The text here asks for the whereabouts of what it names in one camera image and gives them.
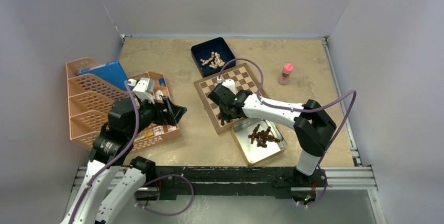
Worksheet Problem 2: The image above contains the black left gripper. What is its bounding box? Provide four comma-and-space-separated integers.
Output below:
126, 93, 186, 138

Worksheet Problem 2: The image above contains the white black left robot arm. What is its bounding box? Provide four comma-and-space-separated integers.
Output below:
62, 96, 187, 223

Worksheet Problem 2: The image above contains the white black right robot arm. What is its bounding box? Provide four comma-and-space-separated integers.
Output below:
207, 84, 337, 186

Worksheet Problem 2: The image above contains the wooden chess board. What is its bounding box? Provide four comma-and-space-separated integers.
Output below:
193, 63, 275, 136

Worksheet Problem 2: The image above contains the pile of dark chess pieces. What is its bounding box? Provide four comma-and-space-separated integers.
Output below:
248, 124, 281, 148

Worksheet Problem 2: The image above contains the pile of light chess pieces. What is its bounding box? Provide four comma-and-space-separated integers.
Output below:
200, 51, 226, 70

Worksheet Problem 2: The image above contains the orange plastic basket tray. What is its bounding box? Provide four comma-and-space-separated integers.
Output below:
125, 71, 183, 152

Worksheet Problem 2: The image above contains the metal gold-rimmed tin tray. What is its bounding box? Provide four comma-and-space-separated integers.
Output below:
231, 119, 287, 166

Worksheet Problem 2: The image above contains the dark blue square tray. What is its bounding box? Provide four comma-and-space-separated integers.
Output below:
191, 37, 235, 77

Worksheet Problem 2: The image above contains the pink lidded small bottle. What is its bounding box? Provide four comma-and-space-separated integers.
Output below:
278, 63, 294, 85

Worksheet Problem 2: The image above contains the blue folder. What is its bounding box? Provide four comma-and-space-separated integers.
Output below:
77, 61, 128, 91

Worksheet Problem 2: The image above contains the orange plastic file organizer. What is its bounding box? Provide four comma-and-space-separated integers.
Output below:
66, 58, 129, 150

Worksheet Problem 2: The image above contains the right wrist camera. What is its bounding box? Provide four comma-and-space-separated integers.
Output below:
217, 79, 237, 94

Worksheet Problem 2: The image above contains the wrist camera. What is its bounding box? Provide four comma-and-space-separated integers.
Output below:
128, 77, 155, 104
217, 79, 237, 94

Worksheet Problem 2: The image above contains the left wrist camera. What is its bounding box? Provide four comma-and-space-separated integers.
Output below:
128, 77, 155, 104

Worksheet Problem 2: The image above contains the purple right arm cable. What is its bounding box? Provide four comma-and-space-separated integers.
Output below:
217, 58, 358, 167

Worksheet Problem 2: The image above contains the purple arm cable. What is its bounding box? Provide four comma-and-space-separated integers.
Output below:
217, 58, 358, 167
68, 80, 141, 224

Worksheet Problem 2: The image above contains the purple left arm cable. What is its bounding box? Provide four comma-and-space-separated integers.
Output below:
68, 80, 141, 224

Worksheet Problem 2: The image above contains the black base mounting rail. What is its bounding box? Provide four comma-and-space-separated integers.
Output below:
73, 165, 378, 203

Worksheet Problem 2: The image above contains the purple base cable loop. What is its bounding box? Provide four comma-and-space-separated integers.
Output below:
134, 174, 194, 217

